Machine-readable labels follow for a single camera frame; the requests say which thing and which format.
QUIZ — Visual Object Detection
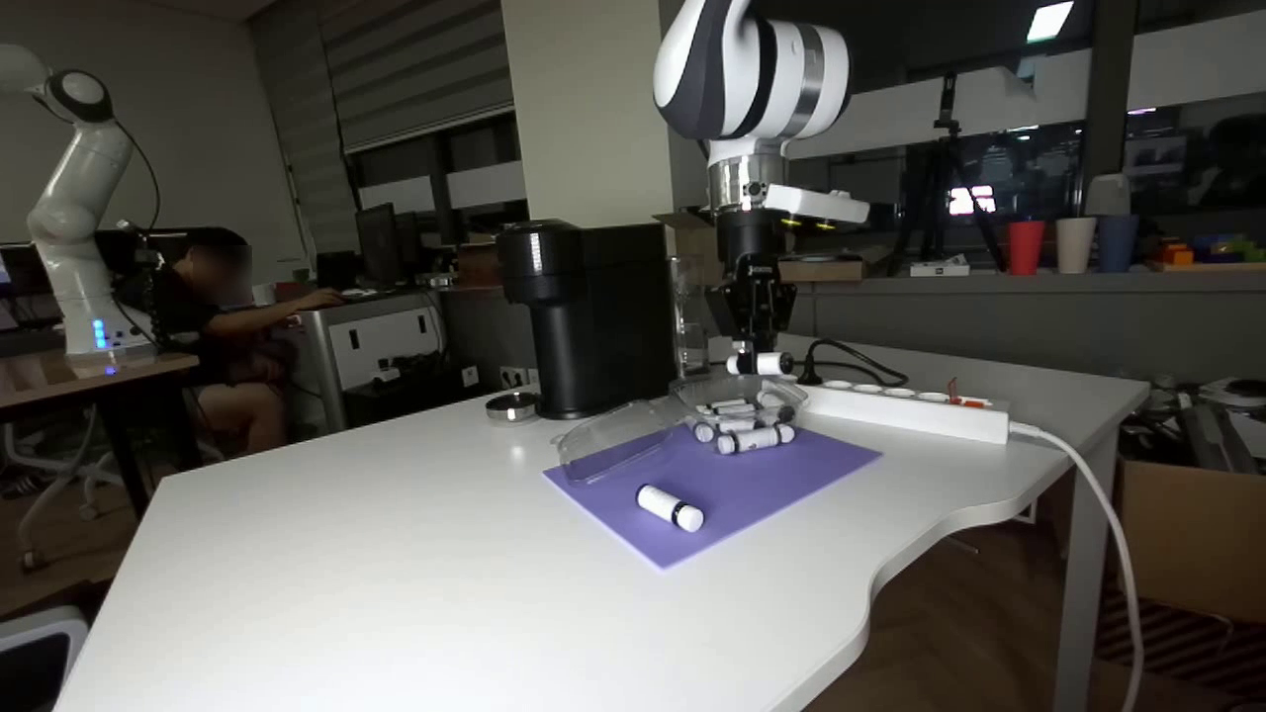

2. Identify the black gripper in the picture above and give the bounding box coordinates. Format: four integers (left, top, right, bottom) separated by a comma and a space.
705, 210, 800, 379

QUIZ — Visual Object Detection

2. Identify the clear plastic container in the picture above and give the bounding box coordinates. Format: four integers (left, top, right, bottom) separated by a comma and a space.
551, 367, 813, 493

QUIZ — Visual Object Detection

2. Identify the purple mat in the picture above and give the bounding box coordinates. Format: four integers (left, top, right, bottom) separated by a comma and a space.
541, 418, 888, 574

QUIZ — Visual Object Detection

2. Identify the white power strip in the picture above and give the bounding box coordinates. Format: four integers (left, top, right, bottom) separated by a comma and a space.
789, 377, 1016, 450

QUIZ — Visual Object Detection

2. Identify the black coffee machine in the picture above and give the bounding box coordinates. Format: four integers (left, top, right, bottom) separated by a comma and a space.
494, 218, 685, 423

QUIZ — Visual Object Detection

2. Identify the small round black dish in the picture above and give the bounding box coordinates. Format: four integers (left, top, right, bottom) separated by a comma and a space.
483, 389, 541, 426

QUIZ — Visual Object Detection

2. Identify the black tripod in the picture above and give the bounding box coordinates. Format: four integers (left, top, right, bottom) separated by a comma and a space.
907, 75, 1008, 277

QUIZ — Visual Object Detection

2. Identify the red cup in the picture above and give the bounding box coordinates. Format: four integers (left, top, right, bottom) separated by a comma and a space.
1000, 218, 1048, 282

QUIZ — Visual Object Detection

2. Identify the white cup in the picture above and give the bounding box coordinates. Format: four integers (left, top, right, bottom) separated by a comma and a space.
1053, 215, 1102, 277

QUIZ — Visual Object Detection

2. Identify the blue cup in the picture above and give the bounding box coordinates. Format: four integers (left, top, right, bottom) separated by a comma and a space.
1095, 210, 1143, 277

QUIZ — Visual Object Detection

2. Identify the white cabinet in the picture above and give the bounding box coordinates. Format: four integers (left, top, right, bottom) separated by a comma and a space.
291, 290, 457, 434

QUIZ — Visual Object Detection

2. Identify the ceiling light panel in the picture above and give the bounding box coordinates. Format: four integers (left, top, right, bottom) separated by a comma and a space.
1027, 0, 1078, 49

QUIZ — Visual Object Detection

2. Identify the grey window blind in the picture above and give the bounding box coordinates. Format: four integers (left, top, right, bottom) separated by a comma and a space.
250, 0, 523, 162

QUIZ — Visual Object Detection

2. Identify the cardboard box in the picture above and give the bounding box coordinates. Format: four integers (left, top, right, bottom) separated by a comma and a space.
1112, 454, 1266, 632

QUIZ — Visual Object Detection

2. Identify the seated person in dark shirt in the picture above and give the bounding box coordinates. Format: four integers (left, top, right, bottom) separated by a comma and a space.
146, 226, 344, 454

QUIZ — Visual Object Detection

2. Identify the wooden desk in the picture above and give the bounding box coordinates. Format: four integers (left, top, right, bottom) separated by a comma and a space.
0, 346, 208, 529

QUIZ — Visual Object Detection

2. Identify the black power cable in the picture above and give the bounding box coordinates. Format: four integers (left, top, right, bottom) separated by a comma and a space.
795, 336, 920, 396

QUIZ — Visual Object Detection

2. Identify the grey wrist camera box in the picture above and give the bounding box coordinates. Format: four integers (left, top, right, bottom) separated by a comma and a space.
758, 177, 876, 233

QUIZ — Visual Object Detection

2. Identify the white power cable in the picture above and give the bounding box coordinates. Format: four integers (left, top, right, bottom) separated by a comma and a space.
1000, 418, 1152, 712

